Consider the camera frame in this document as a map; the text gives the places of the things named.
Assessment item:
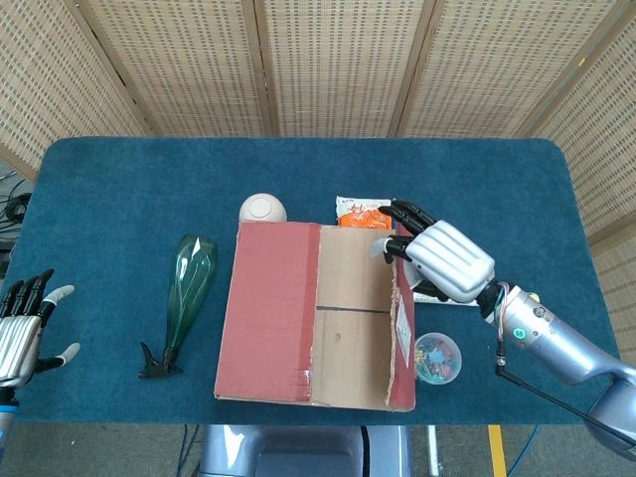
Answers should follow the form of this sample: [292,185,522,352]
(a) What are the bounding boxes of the metal table leg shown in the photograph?
[426,425,441,477]

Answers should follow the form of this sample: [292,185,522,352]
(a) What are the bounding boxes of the black clip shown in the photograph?
[137,341,185,381]

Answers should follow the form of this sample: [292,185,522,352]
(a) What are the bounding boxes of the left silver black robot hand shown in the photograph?
[0,268,81,388]

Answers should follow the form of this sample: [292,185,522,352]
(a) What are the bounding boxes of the red cardboard box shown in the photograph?
[214,221,417,412]

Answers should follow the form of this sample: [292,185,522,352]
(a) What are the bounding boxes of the clear tub of coloured clips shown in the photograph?
[413,331,463,387]

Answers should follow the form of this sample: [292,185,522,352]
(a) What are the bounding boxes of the green transparent bottle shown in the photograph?
[165,235,219,355]

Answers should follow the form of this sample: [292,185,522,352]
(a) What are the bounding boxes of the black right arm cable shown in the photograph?
[494,352,636,439]

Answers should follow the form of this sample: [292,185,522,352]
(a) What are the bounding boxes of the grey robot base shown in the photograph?
[198,424,413,477]

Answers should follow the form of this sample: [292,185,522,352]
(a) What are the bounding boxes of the beige bowl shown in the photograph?
[238,192,289,225]

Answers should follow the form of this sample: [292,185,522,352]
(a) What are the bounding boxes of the orange snack packet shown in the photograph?
[335,195,397,231]

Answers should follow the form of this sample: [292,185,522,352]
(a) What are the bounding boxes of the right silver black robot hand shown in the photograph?
[368,198,497,303]

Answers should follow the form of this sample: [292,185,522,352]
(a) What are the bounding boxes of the woven bamboo folding screen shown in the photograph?
[0,0,636,349]

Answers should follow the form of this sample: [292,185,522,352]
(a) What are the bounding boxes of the black floor cables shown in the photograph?
[0,168,32,242]

